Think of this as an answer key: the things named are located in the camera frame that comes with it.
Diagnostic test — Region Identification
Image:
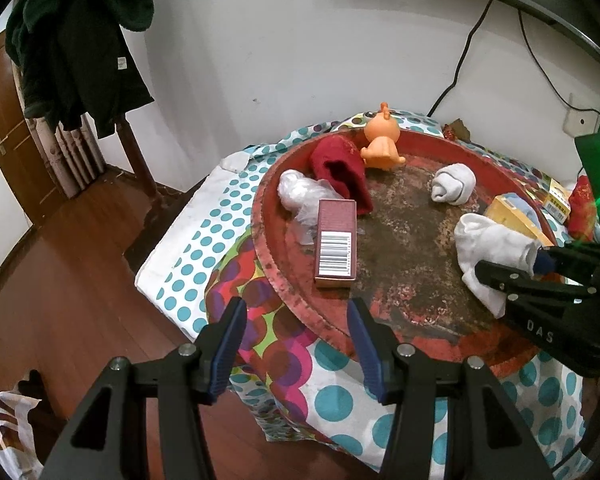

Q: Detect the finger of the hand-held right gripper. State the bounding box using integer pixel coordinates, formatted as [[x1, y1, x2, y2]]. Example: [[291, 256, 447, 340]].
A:
[[474, 258, 587, 304], [533, 242, 600, 281]]

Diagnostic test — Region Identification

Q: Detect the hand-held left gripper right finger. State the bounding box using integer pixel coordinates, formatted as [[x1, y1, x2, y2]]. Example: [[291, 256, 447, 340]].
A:
[[346, 297, 554, 480]]

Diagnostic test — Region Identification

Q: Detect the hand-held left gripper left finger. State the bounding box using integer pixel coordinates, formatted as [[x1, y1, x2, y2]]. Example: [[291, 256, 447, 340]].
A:
[[39, 296, 248, 480]]

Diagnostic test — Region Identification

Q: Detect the white sock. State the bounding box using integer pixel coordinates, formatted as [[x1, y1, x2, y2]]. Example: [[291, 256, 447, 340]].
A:
[[454, 212, 543, 318], [430, 162, 476, 206]]

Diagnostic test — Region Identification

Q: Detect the round red tray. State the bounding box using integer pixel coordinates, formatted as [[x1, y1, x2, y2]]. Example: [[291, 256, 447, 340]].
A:
[[252, 127, 588, 378]]

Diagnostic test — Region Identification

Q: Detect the maroon box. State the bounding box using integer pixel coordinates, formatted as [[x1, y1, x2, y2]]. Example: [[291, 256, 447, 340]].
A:
[[314, 199, 358, 288]]

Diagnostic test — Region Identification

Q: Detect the clear plastic bag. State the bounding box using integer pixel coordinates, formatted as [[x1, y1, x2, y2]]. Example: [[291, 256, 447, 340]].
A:
[[277, 170, 341, 246]]

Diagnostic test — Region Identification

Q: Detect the red sock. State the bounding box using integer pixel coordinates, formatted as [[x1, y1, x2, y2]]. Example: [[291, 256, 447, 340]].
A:
[[309, 136, 375, 217]]

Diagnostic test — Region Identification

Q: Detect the light blue sock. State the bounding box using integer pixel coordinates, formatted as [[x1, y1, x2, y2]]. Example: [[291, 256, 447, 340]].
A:
[[510, 199, 546, 226]]

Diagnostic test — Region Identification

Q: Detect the large yellow box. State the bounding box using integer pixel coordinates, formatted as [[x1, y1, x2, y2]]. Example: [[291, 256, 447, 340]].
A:
[[482, 195, 556, 248]]

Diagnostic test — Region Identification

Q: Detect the small yellow box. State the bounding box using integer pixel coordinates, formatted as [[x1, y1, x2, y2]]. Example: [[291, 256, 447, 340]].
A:
[[542, 178, 571, 221]]

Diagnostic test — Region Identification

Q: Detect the polka-dot tablecloth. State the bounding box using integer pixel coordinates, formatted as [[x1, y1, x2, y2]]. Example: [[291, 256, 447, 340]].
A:
[[135, 109, 588, 476]]

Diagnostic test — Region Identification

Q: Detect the red cloth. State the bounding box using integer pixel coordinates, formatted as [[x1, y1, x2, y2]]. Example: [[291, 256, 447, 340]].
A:
[[566, 175, 600, 238]]

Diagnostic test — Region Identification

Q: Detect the rolled white sock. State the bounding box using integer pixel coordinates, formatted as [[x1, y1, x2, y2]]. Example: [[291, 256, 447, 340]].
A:
[[430, 162, 476, 206]]

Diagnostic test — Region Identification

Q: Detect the brown cardboard piece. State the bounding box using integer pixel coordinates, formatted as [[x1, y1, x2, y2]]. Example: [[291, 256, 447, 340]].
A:
[[442, 119, 473, 142]]

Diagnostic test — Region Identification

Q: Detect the orange toy figure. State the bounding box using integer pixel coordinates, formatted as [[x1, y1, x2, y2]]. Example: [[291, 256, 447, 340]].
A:
[[359, 102, 406, 170]]

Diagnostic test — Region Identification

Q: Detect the wooden chair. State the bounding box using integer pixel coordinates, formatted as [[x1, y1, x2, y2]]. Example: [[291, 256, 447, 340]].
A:
[[32, 110, 158, 201]]

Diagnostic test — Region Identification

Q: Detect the patterned plastic bag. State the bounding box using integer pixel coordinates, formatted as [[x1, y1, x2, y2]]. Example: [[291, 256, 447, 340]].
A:
[[0, 392, 41, 480]]

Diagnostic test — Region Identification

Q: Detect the wooden door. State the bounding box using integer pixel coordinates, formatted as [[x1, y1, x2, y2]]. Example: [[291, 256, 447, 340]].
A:
[[0, 35, 63, 228]]

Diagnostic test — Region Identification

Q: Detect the dark green jacket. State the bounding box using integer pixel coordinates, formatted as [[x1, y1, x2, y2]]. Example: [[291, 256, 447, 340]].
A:
[[5, 0, 156, 138]]

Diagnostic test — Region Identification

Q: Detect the thin black cable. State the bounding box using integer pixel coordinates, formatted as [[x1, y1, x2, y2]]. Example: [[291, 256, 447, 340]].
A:
[[517, 9, 600, 113]]

